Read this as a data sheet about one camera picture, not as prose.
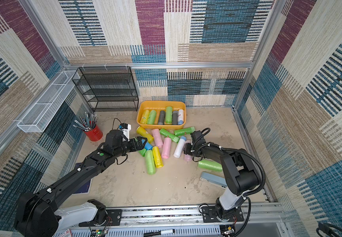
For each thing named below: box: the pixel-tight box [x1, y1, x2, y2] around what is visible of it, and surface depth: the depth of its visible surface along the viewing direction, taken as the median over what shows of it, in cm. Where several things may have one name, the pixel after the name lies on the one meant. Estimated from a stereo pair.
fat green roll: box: [197, 158, 223, 173], surface depth 88 cm
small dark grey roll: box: [158, 110, 166, 125], surface depth 114 cm
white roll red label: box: [177, 109, 185, 125], surface depth 114 cm
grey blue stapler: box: [199, 171, 227, 189], surface depth 84 cm
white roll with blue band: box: [173, 135, 188, 158], surface depth 98 cm
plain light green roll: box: [165, 106, 173, 124], surface depth 114 cm
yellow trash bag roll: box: [139, 109, 150, 125], surface depth 113 cm
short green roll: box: [159, 128, 180, 144], surface depth 104 cm
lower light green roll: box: [145, 149, 156, 175], surface depth 90 cm
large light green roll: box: [147, 109, 157, 125], surface depth 113 cm
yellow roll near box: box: [136, 125, 154, 144], surface depth 104 cm
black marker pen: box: [143, 228, 175, 237], surface depth 71 cm
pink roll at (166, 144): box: [161, 137, 172, 159], surface depth 98 cm
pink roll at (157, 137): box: [151, 128, 164, 148], surface depth 102 cm
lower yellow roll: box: [152, 146, 164, 168], surface depth 93 cm
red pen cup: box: [84, 124, 103, 142], surface depth 101 cm
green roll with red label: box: [173, 126, 196, 137], surface depth 104 cm
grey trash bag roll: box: [171, 110, 179, 125], surface depth 111 cm
